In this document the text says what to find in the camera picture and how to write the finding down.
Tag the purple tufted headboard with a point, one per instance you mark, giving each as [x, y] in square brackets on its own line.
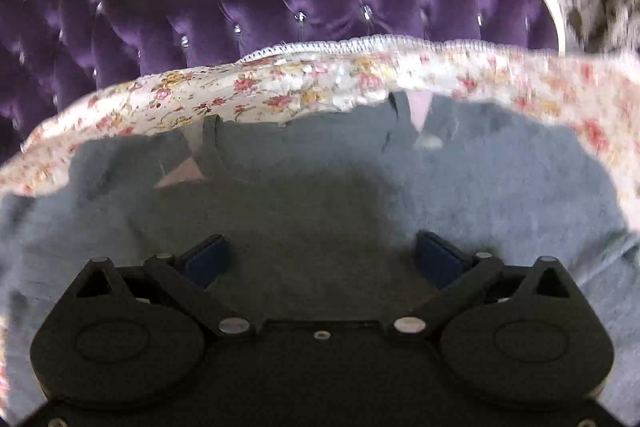
[150, 32]

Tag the floral quilted bedspread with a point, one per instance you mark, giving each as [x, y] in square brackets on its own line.
[280, 89]

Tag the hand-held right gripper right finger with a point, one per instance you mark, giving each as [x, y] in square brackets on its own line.
[440, 259]

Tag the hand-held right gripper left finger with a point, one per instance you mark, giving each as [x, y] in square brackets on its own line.
[206, 261]

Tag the grey-blue knitted sweater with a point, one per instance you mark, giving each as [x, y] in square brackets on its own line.
[320, 187]

